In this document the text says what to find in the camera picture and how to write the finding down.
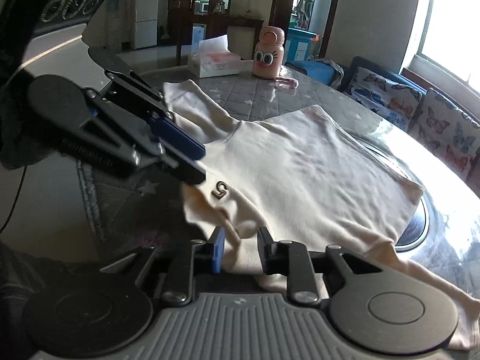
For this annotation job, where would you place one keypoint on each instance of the white tissue box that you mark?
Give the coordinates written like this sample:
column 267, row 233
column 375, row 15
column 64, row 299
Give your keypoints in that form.
column 214, row 59

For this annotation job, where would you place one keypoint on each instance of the blue plastic cabinet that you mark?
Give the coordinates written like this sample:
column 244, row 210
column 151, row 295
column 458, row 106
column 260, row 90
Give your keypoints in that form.
column 300, row 44

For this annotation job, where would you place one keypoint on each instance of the butterfly cushion right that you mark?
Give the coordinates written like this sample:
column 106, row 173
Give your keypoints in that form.
column 446, row 131

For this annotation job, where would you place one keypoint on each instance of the white refrigerator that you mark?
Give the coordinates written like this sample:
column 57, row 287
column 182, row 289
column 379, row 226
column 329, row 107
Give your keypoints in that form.
column 145, row 23

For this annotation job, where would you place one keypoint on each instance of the round black stove plate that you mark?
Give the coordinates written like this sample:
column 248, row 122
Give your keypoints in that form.
column 417, row 229

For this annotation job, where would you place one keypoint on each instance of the grey quilted table cover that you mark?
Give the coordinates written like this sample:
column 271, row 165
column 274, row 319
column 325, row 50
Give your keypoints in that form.
column 125, row 214

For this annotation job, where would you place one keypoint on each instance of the butterfly cushion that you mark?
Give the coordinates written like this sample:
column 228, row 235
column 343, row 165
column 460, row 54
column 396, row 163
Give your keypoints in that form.
column 393, row 101
column 446, row 131

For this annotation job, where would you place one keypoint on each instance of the blue sofa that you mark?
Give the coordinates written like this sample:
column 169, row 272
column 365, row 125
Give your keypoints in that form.
column 327, row 72

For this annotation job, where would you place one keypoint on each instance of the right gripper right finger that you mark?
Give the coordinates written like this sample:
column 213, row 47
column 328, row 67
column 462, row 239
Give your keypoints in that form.
column 292, row 260

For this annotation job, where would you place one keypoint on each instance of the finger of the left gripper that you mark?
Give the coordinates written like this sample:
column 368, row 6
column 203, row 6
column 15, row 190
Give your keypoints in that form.
column 147, row 152
column 130, row 92

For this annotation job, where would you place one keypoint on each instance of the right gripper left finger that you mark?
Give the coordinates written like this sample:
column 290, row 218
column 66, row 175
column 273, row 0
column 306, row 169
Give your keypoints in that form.
column 188, row 259

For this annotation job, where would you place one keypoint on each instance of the pink cartoon water bottle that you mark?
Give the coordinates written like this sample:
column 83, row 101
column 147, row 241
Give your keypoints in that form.
column 269, row 52

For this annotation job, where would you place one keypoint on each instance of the butterfly cushion left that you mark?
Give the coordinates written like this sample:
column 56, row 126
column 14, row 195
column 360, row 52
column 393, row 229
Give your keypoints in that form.
column 393, row 101

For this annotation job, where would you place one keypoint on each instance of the dark wooden cabinet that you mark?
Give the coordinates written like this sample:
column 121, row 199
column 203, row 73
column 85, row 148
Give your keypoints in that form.
column 212, row 15

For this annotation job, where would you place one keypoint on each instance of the cream white sweater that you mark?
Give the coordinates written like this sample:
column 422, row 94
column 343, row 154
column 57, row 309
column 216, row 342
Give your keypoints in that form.
column 301, row 176

